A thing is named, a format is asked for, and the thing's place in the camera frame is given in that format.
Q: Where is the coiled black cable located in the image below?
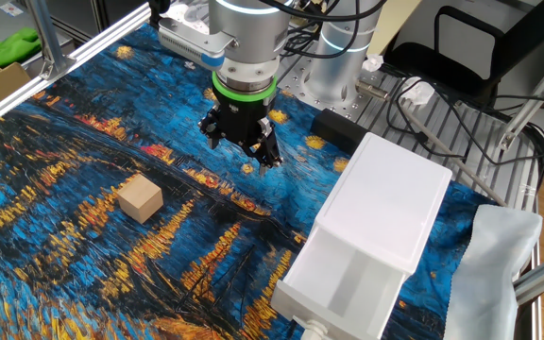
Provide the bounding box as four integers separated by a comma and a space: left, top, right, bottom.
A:
279, 27, 323, 60

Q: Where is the black table cable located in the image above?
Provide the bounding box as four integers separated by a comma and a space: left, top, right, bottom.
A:
488, 93, 544, 190
387, 75, 493, 164

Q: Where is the perforated robot mounting plate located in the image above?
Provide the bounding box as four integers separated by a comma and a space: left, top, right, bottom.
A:
276, 51, 386, 125

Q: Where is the small printed card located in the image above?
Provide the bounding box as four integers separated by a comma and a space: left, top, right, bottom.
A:
0, 1, 24, 18

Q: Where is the aluminium frame rail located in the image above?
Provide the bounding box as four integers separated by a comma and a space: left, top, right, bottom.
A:
0, 2, 153, 139

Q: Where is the aluminium frame post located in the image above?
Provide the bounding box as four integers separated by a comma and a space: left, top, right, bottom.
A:
496, 27, 544, 152
25, 0, 78, 80

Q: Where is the crumpled white tissue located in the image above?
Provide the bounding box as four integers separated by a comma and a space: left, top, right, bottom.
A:
399, 76, 436, 106
361, 53, 385, 73

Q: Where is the green cloth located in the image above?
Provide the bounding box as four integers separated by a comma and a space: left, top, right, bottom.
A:
0, 7, 42, 89

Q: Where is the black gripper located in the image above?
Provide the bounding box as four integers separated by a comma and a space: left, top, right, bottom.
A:
198, 95, 284, 178

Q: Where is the thin grey rod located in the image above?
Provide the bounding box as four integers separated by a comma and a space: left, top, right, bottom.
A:
401, 106, 509, 208

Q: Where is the metal cable connector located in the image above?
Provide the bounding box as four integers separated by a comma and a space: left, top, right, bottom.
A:
355, 78, 390, 103

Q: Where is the white drawer cabinet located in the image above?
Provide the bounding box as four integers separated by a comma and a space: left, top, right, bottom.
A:
308, 131, 453, 278

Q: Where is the green gripper mounting ring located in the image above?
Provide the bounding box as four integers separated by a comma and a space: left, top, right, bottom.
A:
212, 70, 278, 103

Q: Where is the pale grey translucent cloth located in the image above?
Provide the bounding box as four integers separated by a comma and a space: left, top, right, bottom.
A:
443, 203, 544, 340

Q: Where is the large wooden cube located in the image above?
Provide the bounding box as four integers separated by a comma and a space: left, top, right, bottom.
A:
116, 173, 164, 225

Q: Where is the beige board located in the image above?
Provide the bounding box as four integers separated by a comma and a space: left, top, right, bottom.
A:
365, 0, 424, 58

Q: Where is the black foam block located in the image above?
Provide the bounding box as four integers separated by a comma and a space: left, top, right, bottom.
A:
310, 108, 370, 156

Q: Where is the starry night painting cloth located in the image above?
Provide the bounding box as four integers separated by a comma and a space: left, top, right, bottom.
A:
0, 23, 495, 340

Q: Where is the black office chair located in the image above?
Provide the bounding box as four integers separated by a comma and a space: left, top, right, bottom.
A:
382, 0, 544, 108

